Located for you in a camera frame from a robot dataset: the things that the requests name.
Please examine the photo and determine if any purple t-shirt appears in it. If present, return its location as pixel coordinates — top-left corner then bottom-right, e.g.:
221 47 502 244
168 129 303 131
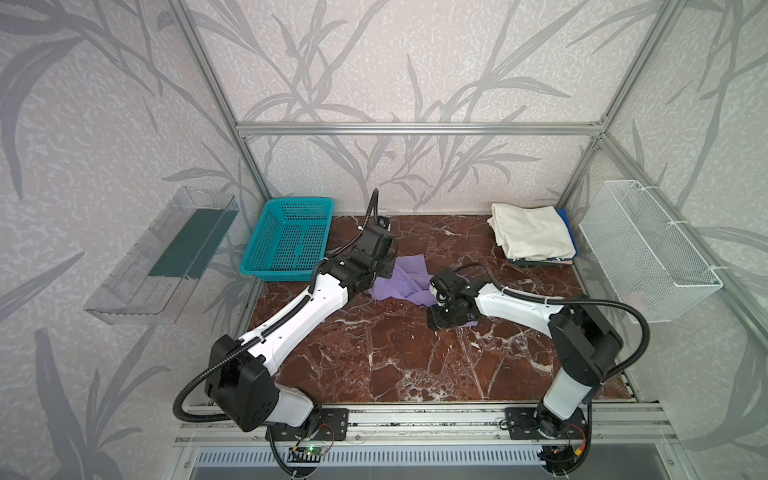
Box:
370 254 448 331

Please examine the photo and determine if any teal plastic basket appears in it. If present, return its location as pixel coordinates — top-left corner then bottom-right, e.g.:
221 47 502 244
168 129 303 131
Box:
239 197 334 282

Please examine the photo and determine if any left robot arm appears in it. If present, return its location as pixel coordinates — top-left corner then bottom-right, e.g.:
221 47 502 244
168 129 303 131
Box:
172 225 398 436

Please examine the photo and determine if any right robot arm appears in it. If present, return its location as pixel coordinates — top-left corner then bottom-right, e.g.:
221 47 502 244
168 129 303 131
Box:
427 262 651 439

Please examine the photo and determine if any folded cream t-shirt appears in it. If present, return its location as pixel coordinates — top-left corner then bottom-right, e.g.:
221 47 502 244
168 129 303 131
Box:
487 203 573 262

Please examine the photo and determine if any folded blue t-shirt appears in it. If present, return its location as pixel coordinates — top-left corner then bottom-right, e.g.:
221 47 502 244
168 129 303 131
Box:
556 209 578 262

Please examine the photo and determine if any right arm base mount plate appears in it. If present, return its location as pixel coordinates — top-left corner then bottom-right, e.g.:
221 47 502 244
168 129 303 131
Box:
502 405 588 441

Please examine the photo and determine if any aluminium back frame bar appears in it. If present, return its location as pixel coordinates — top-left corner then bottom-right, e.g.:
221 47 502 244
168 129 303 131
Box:
236 122 602 137

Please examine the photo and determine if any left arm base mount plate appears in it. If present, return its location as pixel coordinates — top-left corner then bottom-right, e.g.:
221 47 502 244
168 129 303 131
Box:
268 407 350 442

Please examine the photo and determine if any white wire mesh basket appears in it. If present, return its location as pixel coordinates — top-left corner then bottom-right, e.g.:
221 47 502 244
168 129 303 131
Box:
579 180 723 323

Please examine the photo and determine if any aluminium front rail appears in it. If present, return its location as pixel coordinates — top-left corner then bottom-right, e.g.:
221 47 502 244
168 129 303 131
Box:
173 402 679 447

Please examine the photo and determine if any clear plastic wall shelf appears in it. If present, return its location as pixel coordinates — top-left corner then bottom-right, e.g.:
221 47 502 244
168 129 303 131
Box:
84 187 239 325

